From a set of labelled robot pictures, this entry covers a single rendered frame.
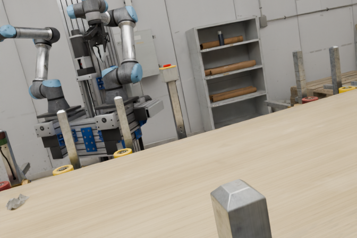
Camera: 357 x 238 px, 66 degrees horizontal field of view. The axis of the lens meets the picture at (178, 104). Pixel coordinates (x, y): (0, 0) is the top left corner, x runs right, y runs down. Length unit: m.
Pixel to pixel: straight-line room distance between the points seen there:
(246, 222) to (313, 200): 0.47
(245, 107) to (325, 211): 3.77
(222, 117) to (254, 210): 4.03
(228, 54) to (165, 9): 1.13
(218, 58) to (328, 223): 3.66
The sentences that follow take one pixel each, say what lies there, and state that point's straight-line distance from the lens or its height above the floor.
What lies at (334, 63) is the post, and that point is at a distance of 1.83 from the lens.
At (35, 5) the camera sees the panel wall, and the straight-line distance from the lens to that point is 4.10.
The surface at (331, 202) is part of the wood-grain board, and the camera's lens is 0.71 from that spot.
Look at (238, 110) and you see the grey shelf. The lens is 4.34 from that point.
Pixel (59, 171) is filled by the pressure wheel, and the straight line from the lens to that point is 1.24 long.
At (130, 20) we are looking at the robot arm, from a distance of 1.94.
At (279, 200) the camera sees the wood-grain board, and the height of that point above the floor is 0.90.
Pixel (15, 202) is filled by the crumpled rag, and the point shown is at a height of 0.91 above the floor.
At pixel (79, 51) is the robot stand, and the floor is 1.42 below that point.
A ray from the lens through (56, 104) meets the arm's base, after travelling 2.14.
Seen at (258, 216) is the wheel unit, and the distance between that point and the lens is 0.25.
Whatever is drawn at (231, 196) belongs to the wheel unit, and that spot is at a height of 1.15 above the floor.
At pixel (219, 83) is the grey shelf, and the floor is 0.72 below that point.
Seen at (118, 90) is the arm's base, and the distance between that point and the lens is 1.85.
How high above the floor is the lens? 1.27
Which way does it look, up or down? 10 degrees down
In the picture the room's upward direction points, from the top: 12 degrees counter-clockwise
